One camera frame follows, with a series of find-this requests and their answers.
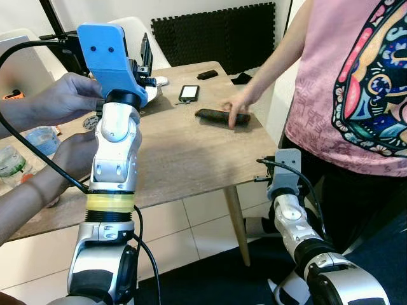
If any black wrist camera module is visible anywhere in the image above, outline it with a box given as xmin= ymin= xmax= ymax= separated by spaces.
xmin=59 ymin=35 xmax=86 ymax=74

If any black smartphone with dark case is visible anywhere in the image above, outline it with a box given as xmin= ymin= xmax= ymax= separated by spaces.
xmin=194 ymin=108 xmax=252 ymax=129

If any bare arm person left hand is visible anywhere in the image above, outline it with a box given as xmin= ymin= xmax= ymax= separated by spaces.
xmin=39 ymin=72 xmax=104 ymax=125

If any pink shirt person's right hand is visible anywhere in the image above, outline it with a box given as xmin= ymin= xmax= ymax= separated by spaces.
xmin=223 ymin=95 xmax=256 ymax=128

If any bare arm person right hand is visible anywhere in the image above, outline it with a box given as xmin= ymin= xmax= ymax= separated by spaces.
xmin=52 ymin=132 xmax=98 ymax=184

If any white plastic chair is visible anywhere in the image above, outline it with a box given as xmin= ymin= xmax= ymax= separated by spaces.
xmin=108 ymin=17 xmax=171 ymax=71

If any smartphone with white screen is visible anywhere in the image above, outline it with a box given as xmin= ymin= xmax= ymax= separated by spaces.
xmin=178 ymin=85 xmax=200 ymax=104

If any light wooden table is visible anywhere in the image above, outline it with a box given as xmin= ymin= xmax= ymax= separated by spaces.
xmin=0 ymin=62 xmax=280 ymax=242

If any black metal stand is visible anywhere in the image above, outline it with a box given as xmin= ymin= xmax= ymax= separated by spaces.
xmin=39 ymin=0 xmax=86 ymax=74

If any person in pink shirt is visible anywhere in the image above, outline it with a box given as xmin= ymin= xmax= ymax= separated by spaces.
xmin=283 ymin=0 xmax=407 ymax=255

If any silver laptop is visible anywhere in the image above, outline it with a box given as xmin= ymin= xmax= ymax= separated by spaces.
xmin=0 ymin=29 xmax=58 ymax=96

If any green label water bottle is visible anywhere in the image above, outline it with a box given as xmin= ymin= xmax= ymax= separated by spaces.
xmin=0 ymin=146 xmax=31 ymax=188

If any white black slipper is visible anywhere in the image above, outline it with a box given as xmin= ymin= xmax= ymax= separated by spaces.
xmin=244 ymin=216 xmax=280 ymax=237

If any bright blue left wrist camera mount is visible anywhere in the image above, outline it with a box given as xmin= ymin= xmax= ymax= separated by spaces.
xmin=76 ymin=24 xmax=148 ymax=109

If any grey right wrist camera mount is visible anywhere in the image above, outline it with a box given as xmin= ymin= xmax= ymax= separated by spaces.
xmin=266 ymin=148 xmax=303 ymax=203

